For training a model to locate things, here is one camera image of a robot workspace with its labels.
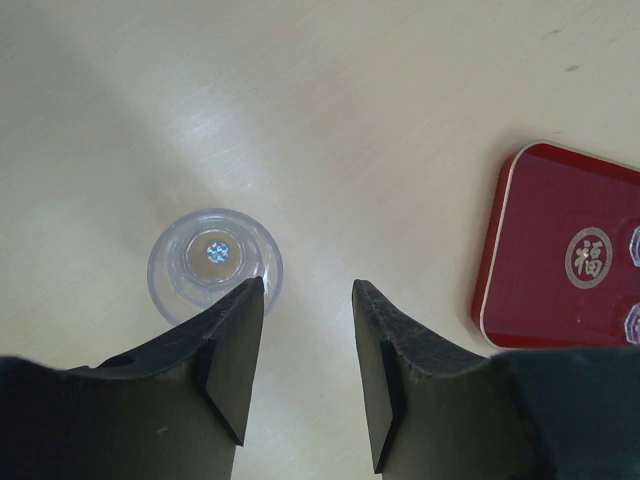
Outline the clear glass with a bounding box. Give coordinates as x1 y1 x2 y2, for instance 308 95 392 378
628 226 640 268
147 208 284 326
624 303 640 345

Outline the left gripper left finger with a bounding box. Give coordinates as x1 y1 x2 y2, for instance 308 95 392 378
1 278 264 479

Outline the red lacquer tray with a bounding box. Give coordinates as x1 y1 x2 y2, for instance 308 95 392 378
471 141 639 348

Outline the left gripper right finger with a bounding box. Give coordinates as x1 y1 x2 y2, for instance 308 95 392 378
352 280 639 479

